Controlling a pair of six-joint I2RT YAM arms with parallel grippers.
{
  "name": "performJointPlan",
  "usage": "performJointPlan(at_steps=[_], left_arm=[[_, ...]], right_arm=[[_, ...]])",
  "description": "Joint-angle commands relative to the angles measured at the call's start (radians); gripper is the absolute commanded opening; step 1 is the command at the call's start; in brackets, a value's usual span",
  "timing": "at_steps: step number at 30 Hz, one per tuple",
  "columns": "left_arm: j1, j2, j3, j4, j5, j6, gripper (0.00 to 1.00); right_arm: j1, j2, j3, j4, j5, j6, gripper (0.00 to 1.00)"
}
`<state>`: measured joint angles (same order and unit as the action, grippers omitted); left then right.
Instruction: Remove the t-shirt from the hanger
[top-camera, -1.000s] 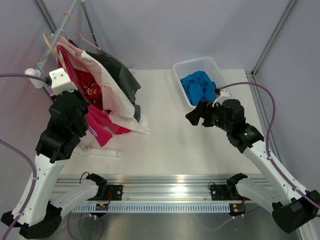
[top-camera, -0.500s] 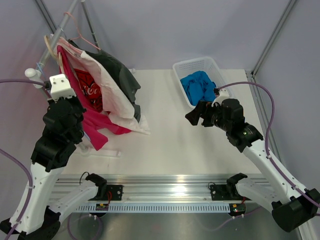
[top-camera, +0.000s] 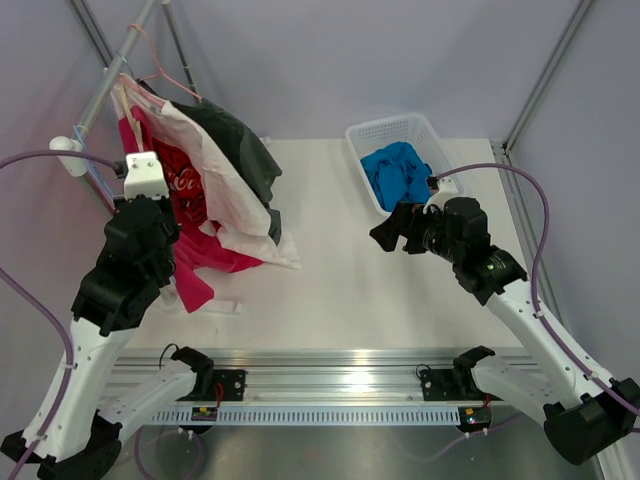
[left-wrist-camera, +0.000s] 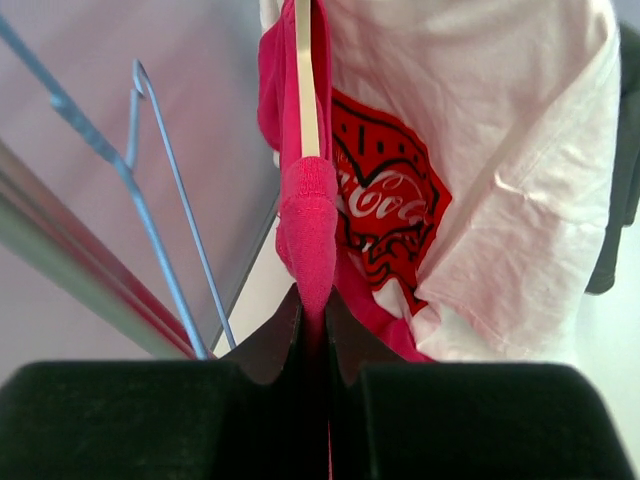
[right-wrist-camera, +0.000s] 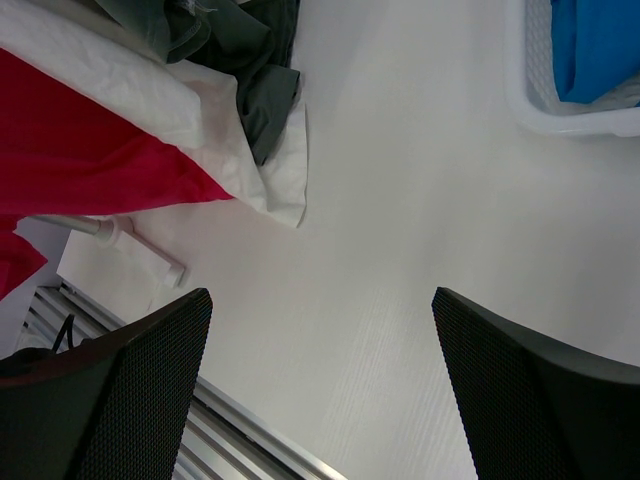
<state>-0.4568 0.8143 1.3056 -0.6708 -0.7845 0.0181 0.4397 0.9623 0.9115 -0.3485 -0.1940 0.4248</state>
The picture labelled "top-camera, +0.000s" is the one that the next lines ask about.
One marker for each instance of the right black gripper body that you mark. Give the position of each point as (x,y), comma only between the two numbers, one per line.
(435,239)

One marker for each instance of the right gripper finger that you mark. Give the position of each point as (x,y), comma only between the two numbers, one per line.
(388,233)
(411,209)

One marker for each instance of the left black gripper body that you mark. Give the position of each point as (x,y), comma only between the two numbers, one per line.
(168,264)

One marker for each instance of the pink magenta t shirt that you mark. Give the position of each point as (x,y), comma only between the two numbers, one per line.
(195,249)

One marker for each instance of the wooden clothes hanger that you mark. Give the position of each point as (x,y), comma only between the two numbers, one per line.
(131,122)

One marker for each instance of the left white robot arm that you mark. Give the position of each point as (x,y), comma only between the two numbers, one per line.
(69,438)

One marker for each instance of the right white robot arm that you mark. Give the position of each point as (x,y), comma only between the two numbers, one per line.
(581,407)

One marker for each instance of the white coca cola t shirt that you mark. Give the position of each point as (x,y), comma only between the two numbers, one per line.
(227,197)

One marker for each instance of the dark grey t shirt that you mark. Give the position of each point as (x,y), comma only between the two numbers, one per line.
(246,152)

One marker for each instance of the blue cloth in basket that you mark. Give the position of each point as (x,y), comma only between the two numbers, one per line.
(396,174)

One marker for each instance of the white plastic basket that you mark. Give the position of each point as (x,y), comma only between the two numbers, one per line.
(367,137)

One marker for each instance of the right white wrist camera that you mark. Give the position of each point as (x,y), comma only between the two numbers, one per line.
(442,190)

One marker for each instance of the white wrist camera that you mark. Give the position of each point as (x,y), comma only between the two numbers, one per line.
(442,190)
(143,176)

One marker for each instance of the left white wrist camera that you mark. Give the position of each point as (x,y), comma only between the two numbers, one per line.
(143,176)

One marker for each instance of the metal clothes rack rail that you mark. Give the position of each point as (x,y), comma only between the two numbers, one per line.
(114,63)

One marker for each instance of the blue wire hanger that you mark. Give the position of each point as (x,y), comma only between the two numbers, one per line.
(80,132)

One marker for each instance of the aluminium mounting rail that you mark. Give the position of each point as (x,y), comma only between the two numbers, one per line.
(317,376)

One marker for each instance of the pink wire hanger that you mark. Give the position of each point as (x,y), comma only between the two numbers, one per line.
(160,71)

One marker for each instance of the white slotted cable duct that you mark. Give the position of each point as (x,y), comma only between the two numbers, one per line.
(412,415)

